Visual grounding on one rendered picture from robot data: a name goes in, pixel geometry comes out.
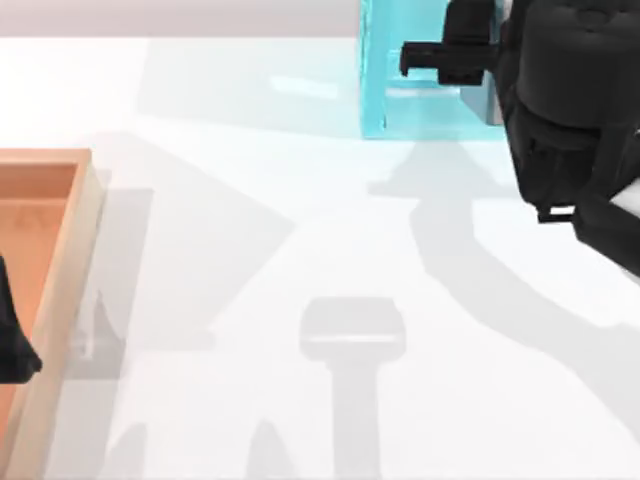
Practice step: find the shallow salmon-coloured box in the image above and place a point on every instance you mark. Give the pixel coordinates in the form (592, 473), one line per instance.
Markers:
(45, 240)

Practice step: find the light blue rack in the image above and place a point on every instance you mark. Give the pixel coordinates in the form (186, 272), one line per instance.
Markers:
(372, 75)

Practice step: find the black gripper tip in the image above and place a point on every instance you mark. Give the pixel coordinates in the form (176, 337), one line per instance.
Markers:
(12, 345)

